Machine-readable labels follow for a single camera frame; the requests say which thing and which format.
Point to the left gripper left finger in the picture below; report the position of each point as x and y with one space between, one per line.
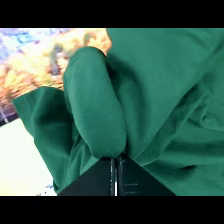
96 181

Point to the green T-shirt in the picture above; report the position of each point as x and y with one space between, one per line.
160 96

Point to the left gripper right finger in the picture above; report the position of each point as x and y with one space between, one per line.
140 183

